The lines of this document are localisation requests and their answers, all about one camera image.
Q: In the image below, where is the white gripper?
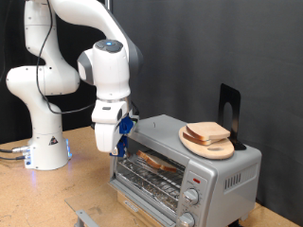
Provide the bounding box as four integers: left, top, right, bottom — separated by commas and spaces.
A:
91, 97, 132, 157

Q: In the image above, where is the spatula with blue block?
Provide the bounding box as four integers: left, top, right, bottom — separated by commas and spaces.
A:
109, 135, 140, 160

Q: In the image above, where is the white bread slice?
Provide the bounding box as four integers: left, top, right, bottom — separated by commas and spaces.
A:
135, 149, 178, 173

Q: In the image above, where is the glass oven door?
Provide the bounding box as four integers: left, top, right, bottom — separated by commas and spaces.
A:
64, 180, 178, 227

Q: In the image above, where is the silver oven knob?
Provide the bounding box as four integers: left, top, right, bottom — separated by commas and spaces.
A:
183, 187, 201, 206
177, 211, 197, 227

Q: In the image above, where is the silver toaster oven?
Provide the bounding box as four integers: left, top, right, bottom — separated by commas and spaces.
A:
108, 113, 263, 227

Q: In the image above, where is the wooden box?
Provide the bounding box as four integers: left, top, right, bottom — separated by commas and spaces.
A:
116, 190, 165, 227

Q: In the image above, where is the tan bread slice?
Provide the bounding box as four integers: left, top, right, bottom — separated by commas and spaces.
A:
182, 131, 226, 147
186, 121, 231, 142

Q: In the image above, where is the round wooden board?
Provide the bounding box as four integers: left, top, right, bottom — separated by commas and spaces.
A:
178, 126, 236, 161

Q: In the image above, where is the black fabric backdrop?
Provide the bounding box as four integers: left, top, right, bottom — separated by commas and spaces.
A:
0, 0, 108, 145

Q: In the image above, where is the black metal bookend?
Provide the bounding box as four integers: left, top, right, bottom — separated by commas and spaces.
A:
218, 82, 247, 151

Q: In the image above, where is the grey fabric backdrop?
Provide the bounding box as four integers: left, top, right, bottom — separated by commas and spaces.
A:
111, 0, 303, 227

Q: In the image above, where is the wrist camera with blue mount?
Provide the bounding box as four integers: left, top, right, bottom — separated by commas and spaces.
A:
118, 114, 140, 136

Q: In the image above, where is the wire oven rack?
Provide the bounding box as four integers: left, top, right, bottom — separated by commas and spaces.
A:
116, 149, 187, 213

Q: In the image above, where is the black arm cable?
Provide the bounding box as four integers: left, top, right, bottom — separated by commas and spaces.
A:
35, 0, 140, 115

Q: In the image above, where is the base cable with silver connector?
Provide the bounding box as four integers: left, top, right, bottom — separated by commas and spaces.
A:
0, 145, 31, 155

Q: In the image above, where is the black base cable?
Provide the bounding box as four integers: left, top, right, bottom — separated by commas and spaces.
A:
0, 154, 29, 162

